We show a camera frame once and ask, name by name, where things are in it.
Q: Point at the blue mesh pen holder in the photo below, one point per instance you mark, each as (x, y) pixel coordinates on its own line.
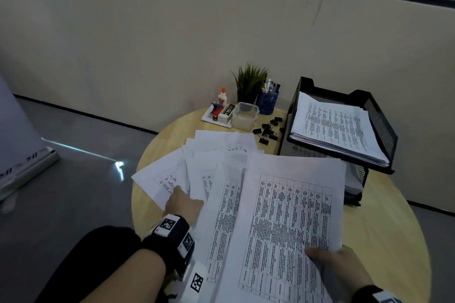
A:
(267, 103)

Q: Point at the heap of black binder clips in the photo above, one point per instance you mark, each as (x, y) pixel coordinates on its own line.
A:
(267, 132)

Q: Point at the person's right hand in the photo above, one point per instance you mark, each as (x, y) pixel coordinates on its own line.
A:
(341, 267)

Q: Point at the white glue bottle orange cap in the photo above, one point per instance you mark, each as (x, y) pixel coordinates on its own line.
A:
(222, 98)

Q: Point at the black left wrist band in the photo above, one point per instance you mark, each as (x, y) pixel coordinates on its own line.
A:
(167, 246)

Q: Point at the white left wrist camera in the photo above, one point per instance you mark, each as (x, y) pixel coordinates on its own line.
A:
(193, 281)

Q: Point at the green potted plant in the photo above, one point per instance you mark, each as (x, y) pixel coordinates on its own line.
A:
(249, 81)

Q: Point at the grey flat case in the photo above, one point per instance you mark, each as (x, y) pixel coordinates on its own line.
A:
(17, 136)

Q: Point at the white tray with stapler items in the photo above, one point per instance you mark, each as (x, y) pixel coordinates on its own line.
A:
(207, 120)

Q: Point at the red stapler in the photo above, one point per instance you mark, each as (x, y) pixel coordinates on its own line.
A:
(217, 114)

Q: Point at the pile of printed papers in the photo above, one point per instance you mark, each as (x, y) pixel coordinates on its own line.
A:
(160, 175)

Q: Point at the black mesh paper tray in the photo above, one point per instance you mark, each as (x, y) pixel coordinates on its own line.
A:
(387, 128)

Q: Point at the clear plastic box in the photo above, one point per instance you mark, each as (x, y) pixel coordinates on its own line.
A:
(245, 116)

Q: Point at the round wooden table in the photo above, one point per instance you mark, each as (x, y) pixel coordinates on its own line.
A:
(384, 228)

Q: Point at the small blue tool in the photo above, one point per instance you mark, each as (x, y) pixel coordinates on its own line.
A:
(215, 104)

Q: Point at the white box black label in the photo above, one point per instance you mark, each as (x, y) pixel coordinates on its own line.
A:
(226, 114)

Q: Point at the person's left forearm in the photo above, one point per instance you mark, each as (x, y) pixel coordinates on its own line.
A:
(124, 278)

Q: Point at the person's left hand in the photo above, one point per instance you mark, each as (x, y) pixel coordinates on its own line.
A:
(183, 207)

